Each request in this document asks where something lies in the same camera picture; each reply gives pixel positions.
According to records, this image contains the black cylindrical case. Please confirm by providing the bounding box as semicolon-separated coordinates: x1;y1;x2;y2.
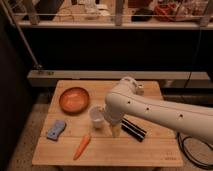
121;118;146;142

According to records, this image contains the white rail beam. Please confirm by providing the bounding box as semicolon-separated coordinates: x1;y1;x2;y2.
27;70;213;89

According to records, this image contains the grey metal pole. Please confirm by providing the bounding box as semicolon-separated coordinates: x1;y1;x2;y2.
2;0;43;74

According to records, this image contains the black bag on shelf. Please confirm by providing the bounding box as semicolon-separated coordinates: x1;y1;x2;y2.
131;8;154;22

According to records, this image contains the black cable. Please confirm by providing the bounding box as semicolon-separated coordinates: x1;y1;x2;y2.
176;132;213;170

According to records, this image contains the red object on shelf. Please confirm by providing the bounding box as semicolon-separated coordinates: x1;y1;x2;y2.
154;2;179;22

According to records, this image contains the blue sponge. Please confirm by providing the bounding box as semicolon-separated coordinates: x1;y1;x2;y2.
46;120;66;141

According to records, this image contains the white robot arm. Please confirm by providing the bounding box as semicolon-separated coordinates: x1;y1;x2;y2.
103;77;213;144

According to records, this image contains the orange pepper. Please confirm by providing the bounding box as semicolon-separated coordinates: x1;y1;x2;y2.
73;134;91;160

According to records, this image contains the orange ceramic plate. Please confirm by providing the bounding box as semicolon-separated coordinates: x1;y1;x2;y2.
59;87;90;114

